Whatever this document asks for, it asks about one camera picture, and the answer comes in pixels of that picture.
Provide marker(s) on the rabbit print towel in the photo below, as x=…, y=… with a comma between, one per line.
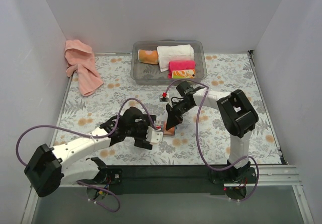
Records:
x=169, y=132

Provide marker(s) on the floral table mat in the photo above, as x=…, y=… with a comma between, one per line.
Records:
x=201, y=138

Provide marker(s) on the orange print rolled towel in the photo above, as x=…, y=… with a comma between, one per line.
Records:
x=182, y=74

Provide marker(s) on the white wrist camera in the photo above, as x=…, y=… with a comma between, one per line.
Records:
x=154, y=136
x=164, y=97

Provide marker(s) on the aluminium frame rail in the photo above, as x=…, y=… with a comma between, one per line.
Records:
x=276, y=176

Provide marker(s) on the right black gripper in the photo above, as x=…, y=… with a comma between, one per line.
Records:
x=177, y=109

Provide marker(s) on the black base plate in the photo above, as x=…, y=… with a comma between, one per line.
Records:
x=169, y=179

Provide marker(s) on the clear plastic bin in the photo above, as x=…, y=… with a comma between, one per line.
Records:
x=149, y=74

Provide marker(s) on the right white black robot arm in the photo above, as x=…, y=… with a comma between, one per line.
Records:
x=238, y=116

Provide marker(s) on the hot pink rolled towel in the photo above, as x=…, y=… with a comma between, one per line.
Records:
x=181, y=65

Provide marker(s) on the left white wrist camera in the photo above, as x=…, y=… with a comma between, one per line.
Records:
x=154, y=136

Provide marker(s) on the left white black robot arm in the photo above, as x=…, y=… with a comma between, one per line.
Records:
x=66, y=155

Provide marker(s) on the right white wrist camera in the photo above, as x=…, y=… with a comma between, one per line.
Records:
x=164, y=97

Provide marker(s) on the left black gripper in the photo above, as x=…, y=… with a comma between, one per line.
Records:
x=145, y=135

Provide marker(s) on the white rolled towel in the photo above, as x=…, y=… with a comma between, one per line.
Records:
x=173, y=53

